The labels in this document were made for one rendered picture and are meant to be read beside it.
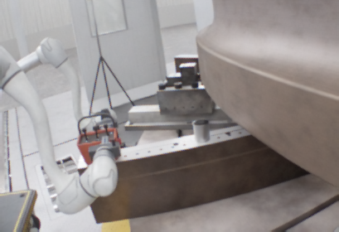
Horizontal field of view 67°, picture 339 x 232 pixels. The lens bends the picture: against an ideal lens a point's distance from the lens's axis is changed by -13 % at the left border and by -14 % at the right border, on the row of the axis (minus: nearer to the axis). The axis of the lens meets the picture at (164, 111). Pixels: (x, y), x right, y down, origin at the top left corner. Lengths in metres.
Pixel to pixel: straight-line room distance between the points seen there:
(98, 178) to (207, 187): 0.77
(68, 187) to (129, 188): 0.51
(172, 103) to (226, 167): 1.03
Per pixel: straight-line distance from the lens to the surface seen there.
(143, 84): 4.64
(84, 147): 1.41
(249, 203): 1.65
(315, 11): 0.96
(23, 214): 1.96
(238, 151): 1.54
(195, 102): 2.40
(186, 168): 1.50
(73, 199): 1.09
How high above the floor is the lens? 1.38
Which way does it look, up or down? 21 degrees down
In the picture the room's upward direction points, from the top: 9 degrees counter-clockwise
